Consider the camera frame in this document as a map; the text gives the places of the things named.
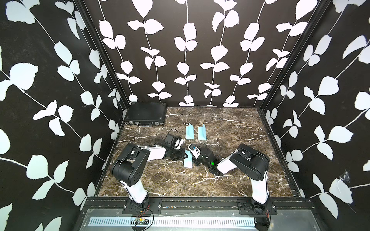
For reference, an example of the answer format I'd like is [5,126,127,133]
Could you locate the black aluminium briefcase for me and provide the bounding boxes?
[124,102,167,127]

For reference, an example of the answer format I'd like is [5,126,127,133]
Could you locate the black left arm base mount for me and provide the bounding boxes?
[122,198,162,215]

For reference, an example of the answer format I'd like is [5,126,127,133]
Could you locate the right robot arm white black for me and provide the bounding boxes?
[188,143,270,205]

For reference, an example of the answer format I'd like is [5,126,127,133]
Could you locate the light blue square paper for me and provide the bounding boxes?
[198,124,207,141]

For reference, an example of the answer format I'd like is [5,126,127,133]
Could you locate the small circuit board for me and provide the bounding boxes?
[132,218,150,226]

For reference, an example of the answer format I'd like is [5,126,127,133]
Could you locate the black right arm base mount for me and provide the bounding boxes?
[237,198,277,217]

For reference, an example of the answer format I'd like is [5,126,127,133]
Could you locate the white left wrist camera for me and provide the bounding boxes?
[173,138,185,150]

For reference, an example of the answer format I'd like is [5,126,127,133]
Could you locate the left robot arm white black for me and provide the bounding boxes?
[111,134,188,205]

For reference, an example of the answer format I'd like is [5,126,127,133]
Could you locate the pale blue square paper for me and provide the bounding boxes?
[186,123,195,140]

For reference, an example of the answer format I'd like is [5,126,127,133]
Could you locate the white square paper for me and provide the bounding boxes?
[184,150,193,168]

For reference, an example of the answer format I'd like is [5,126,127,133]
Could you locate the white perforated cable duct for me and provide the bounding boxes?
[87,217,255,229]

